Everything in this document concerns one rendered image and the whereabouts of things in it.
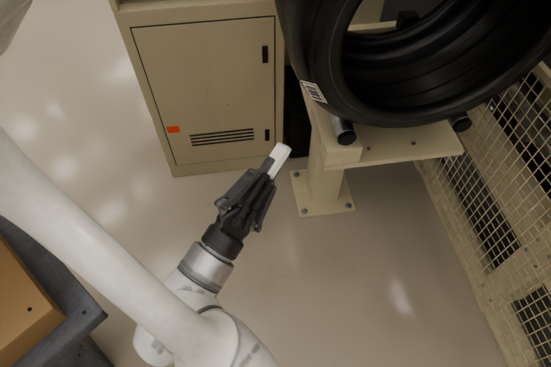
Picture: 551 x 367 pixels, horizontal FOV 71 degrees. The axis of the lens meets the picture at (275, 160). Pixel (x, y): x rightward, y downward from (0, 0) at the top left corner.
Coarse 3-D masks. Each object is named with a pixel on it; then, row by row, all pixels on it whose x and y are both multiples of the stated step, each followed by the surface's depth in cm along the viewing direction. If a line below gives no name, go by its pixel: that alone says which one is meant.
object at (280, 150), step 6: (276, 144) 76; (282, 144) 76; (276, 150) 76; (282, 150) 75; (288, 150) 75; (276, 156) 75; (282, 156) 74; (276, 162) 74; (276, 168) 74; (270, 174) 74
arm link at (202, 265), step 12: (192, 252) 69; (204, 252) 68; (216, 252) 69; (180, 264) 69; (192, 264) 68; (204, 264) 67; (216, 264) 68; (228, 264) 69; (192, 276) 67; (204, 276) 67; (216, 276) 68; (228, 276) 70; (216, 288) 68
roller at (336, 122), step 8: (328, 112) 96; (336, 120) 91; (344, 120) 90; (336, 128) 90; (344, 128) 89; (352, 128) 89; (336, 136) 90; (344, 136) 88; (352, 136) 89; (344, 144) 90
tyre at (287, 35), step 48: (288, 0) 67; (336, 0) 60; (480, 0) 93; (528, 0) 83; (288, 48) 73; (336, 48) 67; (384, 48) 102; (432, 48) 101; (480, 48) 92; (528, 48) 75; (336, 96) 76; (384, 96) 97; (432, 96) 95; (480, 96) 82
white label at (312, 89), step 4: (300, 80) 76; (304, 84) 77; (308, 84) 76; (312, 84) 74; (308, 88) 77; (312, 88) 76; (316, 88) 75; (308, 92) 79; (312, 92) 77; (316, 92) 76; (320, 92) 76; (312, 96) 79; (316, 96) 78; (320, 96) 77; (316, 100) 80; (320, 100) 79; (324, 100) 78
